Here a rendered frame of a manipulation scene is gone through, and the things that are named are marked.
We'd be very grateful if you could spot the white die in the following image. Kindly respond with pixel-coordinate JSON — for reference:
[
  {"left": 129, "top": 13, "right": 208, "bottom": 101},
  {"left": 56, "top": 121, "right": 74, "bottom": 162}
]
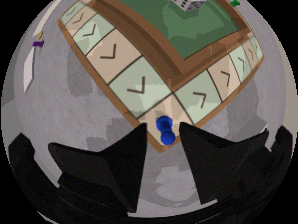
[{"left": 173, "top": 0, "right": 206, "bottom": 12}]

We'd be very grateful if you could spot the green game pawn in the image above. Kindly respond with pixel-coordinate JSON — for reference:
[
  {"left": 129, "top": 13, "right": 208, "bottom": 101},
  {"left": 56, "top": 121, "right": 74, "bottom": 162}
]
[{"left": 230, "top": 0, "right": 239, "bottom": 7}]

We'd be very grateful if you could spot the blue pawn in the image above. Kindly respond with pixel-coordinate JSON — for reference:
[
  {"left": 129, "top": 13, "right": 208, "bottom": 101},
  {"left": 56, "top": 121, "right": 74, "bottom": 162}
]
[{"left": 156, "top": 116, "right": 176, "bottom": 145}]

